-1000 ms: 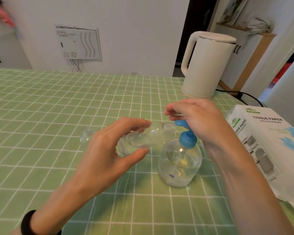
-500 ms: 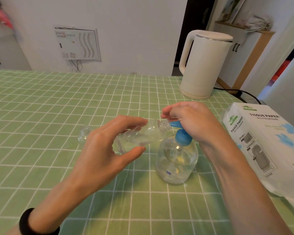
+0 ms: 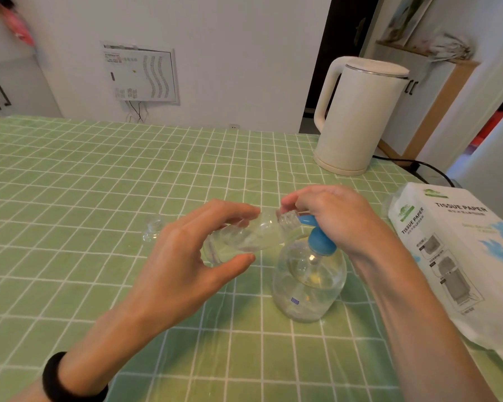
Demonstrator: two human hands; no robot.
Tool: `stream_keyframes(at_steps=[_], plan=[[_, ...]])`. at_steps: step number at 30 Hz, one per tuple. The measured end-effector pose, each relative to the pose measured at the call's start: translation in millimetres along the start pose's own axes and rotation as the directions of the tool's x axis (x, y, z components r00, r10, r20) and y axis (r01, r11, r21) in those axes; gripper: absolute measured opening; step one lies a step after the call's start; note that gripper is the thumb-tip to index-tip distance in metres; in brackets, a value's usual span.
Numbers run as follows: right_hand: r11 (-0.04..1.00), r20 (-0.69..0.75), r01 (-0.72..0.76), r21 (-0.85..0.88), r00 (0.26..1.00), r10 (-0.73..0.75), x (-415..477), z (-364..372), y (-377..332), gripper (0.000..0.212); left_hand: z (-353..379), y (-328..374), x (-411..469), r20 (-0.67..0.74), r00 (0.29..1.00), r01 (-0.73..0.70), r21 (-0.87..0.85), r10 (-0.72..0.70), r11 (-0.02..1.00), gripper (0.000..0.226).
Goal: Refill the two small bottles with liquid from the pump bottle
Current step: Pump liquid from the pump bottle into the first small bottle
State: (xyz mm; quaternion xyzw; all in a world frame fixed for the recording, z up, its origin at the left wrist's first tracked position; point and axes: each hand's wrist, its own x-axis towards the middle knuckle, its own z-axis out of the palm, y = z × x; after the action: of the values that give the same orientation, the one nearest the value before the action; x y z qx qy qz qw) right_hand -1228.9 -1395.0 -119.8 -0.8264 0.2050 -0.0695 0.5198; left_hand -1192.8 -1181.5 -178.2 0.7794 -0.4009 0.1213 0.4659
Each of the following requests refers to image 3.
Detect red object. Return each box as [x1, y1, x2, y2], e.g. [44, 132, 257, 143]
[469, 111, 503, 151]

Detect person's left hand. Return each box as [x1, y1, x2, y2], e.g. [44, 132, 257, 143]
[121, 199, 262, 336]

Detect person's right forearm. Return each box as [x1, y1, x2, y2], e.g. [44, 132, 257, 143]
[352, 246, 497, 402]

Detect white door wooden side cabinet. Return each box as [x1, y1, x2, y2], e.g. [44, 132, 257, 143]
[375, 40, 481, 160]

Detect thin loose wall wires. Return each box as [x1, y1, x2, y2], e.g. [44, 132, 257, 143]
[125, 100, 150, 123]

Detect pink hanging item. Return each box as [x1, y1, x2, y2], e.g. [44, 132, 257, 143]
[2, 8, 36, 46]

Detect white wall panel cover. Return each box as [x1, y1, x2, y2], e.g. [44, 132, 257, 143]
[102, 41, 180, 106]

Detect crumpled grey paper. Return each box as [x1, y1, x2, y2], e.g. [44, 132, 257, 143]
[427, 33, 474, 61]

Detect white tissue paper pack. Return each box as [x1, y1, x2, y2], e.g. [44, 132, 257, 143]
[387, 182, 503, 365]

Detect small clear plastic bottle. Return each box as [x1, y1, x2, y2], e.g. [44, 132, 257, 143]
[201, 209, 302, 265]
[141, 216, 165, 243]

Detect black power cable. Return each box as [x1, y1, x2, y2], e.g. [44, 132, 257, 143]
[372, 155, 455, 188]

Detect person's left forearm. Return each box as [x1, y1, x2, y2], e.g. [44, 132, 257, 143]
[8, 307, 181, 402]

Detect green checked tablecloth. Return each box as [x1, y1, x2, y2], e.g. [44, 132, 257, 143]
[0, 116, 503, 402]

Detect cream electric kettle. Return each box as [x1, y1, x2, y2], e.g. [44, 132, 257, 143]
[313, 56, 410, 177]

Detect wooden top white cabinet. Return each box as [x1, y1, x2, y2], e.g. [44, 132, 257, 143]
[0, 14, 64, 122]

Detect black wrist band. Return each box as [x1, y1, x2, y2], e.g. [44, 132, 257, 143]
[41, 351, 110, 402]

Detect leaning framed picture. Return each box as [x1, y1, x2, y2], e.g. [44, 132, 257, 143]
[380, 0, 436, 46]

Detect person's right hand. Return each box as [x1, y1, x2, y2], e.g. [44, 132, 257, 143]
[279, 184, 397, 269]

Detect large clear bottle blue pump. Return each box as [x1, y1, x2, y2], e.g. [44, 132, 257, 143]
[272, 214, 348, 324]

